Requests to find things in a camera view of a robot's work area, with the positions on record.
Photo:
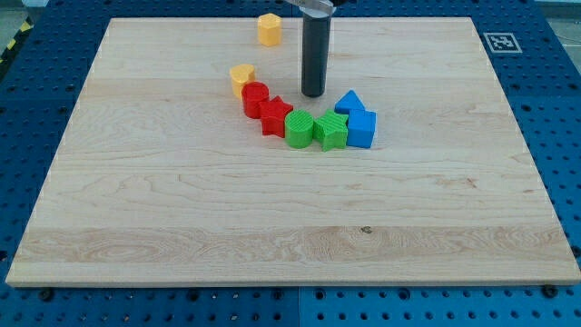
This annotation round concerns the wooden board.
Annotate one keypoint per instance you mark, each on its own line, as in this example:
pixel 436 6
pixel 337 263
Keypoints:
pixel 161 180

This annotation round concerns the yellow hexagon block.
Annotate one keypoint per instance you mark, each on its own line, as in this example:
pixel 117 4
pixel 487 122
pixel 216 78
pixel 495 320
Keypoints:
pixel 269 29

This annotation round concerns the yellow heart block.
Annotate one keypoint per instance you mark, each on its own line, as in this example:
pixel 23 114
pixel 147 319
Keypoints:
pixel 241 75

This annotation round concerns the yellow black hazard tape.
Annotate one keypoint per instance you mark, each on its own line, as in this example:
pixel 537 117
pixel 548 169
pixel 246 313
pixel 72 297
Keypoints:
pixel 17 41

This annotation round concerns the white fiducial marker tag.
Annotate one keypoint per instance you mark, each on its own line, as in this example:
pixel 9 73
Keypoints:
pixel 502 43

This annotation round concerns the blue triangle block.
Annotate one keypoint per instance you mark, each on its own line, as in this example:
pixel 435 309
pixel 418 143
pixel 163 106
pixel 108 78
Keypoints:
pixel 349 102

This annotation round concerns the green cylinder block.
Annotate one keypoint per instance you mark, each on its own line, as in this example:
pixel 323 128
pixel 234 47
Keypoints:
pixel 298 129

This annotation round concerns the blue cube block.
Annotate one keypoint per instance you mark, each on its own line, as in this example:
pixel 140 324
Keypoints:
pixel 361 128

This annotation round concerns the red cylinder block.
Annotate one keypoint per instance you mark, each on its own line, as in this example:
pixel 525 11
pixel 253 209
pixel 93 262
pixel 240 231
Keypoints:
pixel 252 95

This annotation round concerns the red star block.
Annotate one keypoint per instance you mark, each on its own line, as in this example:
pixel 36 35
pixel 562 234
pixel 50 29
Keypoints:
pixel 273 113

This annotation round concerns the green star block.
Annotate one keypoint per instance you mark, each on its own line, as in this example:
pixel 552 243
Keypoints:
pixel 331 130

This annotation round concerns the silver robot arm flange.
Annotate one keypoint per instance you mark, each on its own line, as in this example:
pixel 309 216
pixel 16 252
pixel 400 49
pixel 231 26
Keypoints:
pixel 316 7

